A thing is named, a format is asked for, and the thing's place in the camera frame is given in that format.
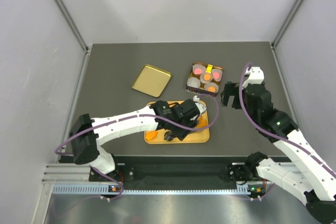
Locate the tan flower cookie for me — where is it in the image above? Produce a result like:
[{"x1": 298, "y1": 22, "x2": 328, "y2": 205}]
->
[{"x1": 207, "y1": 86, "x2": 216, "y2": 93}]

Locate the tan scalloped cookie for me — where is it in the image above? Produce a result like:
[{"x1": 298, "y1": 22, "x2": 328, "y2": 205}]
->
[{"x1": 203, "y1": 73, "x2": 212, "y2": 81}]

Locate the square cookie tin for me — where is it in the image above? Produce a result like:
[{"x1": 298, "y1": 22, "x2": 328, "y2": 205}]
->
[{"x1": 185, "y1": 61, "x2": 224, "y2": 97}]

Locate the pink cookie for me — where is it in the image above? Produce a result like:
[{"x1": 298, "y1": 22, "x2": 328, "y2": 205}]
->
[
  {"x1": 193, "y1": 68, "x2": 203, "y2": 75},
  {"x1": 212, "y1": 72, "x2": 221, "y2": 81}
]

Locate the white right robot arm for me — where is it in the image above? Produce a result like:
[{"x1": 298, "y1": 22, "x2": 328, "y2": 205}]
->
[{"x1": 220, "y1": 82, "x2": 335, "y2": 223}]

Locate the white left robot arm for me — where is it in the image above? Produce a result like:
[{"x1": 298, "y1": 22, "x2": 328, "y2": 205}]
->
[{"x1": 69, "y1": 99, "x2": 206, "y2": 180}]

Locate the white paper cup bottom-right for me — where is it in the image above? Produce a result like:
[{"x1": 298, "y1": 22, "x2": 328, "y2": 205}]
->
[{"x1": 204, "y1": 82, "x2": 219, "y2": 93}]

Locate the white paper cup top-right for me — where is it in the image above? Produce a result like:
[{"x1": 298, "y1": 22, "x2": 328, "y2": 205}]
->
[{"x1": 211, "y1": 68, "x2": 223, "y2": 82}]

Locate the white paper cup centre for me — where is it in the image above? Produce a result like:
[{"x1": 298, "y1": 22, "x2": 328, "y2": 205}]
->
[{"x1": 200, "y1": 72, "x2": 213, "y2": 84}]

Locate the black sandwich cookie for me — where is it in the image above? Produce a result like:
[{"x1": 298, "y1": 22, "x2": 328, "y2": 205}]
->
[{"x1": 164, "y1": 134, "x2": 174, "y2": 142}]

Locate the yellow serving tray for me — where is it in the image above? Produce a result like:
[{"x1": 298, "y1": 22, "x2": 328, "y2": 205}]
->
[{"x1": 144, "y1": 101, "x2": 210, "y2": 145}]

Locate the white paper cup bottom-left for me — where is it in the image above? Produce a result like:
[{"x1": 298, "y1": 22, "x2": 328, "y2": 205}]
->
[{"x1": 186, "y1": 77, "x2": 201, "y2": 89}]

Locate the white paper cup top-left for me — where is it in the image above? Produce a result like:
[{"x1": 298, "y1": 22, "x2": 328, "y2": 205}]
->
[{"x1": 192, "y1": 64, "x2": 206, "y2": 74}]

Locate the gold tin lid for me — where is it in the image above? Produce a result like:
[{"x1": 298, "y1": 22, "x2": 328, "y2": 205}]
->
[{"x1": 131, "y1": 65, "x2": 172, "y2": 98}]

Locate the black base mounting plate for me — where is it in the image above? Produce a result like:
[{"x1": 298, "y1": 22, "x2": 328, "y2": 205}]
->
[{"x1": 89, "y1": 155, "x2": 263, "y2": 190}]

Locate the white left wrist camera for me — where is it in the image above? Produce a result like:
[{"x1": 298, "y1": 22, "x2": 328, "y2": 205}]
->
[{"x1": 193, "y1": 95, "x2": 207, "y2": 115}]

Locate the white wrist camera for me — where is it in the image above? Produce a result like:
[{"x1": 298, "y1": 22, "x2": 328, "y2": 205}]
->
[
  {"x1": 243, "y1": 67, "x2": 265, "y2": 89},
  {"x1": 193, "y1": 95, "x2": 207, "y2": 115}
]

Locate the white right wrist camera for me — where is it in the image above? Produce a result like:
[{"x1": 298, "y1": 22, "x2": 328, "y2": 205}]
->
[{"x1": 243, "y1": 67, "x2": 265, "y2": 89}]

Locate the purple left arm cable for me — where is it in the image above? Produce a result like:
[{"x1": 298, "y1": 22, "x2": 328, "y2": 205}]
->
[{"x1": 54, "y1": 94, "x2": 220, "y2": 202}]

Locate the slotted cable duct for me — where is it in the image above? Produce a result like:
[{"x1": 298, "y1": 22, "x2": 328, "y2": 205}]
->
[{"x1": 52, "y1": 184, "x2": 251, "y2": 195}]

